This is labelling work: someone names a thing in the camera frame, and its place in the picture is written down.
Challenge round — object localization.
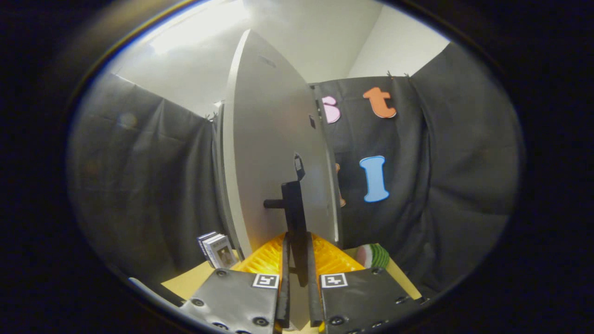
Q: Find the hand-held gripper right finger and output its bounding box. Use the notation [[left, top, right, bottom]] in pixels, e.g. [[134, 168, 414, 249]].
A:
[[305, 232, 424, 334]]

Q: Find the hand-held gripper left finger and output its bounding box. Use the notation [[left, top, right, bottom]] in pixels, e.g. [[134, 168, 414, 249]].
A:
[[179, 232, 292, 334]]

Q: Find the black door handle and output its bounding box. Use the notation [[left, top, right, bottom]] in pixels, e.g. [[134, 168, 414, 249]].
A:
[[263, 154, 310, 288]]

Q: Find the white shoe cabinet door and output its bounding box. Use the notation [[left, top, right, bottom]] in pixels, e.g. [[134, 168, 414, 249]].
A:
[[222, 29, 344, 261]]

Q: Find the grey portrait cover book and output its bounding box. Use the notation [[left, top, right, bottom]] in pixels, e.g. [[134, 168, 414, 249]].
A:
[[204, 234, 238, 270]]

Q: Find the watermelon slice toy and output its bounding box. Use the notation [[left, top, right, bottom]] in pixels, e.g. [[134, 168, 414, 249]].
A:
[[356, 243, 391, 270]]

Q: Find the dark blue cover book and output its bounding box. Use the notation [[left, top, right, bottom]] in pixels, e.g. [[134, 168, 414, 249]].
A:
[[196, 231, 219, 258]]

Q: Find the black backdrop cloth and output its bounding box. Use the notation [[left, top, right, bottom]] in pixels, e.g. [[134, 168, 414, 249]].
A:
[[67, 42, 526, 298]]

